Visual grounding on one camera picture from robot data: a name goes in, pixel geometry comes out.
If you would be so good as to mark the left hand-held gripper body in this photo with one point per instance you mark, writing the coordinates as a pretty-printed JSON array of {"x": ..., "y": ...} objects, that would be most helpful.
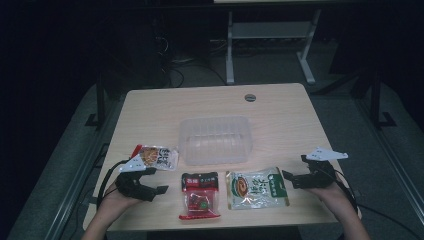
[{"x": 131, "y": 186}]

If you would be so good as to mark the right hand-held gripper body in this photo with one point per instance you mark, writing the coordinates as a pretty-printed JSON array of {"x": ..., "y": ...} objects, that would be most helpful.
[{"x": 320, "y": 176}]

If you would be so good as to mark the orange and red sauce packet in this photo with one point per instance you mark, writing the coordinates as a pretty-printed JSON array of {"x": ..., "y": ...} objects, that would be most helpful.
[{"x": 156, "y": 157}]

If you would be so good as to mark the clear plastic container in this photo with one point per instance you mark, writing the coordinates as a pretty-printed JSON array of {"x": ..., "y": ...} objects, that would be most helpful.
[{"x": 215, "y": 140}]

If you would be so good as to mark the person's right hand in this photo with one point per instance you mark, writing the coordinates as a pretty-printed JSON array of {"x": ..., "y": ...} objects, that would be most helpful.
[{"x": 328, "y": 193}]

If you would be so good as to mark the person's left hand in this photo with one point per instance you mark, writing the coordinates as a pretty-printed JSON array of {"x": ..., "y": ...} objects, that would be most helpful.
[{"x": 115, "y": 201}]

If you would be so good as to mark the green and white sauce packet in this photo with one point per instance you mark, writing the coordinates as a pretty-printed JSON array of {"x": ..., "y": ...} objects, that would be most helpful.
[{"x": 256, "y": 190}]

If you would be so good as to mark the red and black snack packet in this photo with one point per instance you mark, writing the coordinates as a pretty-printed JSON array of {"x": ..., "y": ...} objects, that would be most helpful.
[{"x": 199, "y": 196}]

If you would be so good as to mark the black metal stand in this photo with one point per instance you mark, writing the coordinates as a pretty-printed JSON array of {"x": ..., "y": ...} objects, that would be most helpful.
[
  {"x": 100, "y": 106},
  {"x": 378, "y": 106}
]

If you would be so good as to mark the grey table grommet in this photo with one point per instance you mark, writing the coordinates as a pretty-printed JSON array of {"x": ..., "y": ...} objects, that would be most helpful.
[{"x": 250, "y": 97}]

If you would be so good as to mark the white desk frame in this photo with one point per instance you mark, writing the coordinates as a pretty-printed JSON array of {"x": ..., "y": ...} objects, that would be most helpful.
[{"x": 270, "y": 31}]

